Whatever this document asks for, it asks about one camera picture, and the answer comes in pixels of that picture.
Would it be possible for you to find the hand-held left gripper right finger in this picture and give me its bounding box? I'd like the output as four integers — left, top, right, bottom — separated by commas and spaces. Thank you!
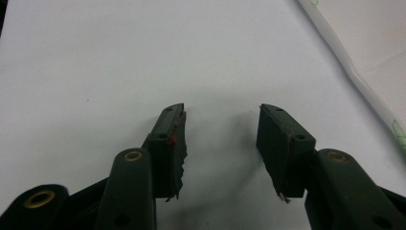
256, 103, 406, 230

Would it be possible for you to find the white table mat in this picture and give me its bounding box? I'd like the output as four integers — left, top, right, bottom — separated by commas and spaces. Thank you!
0, 0, 406, 230

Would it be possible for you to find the floral patterned cloth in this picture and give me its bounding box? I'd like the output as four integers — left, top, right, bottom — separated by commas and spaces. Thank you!
298, 0, 406, 155

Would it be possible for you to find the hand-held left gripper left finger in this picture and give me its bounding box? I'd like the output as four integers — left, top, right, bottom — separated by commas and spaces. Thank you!
95, 103, 189, 230

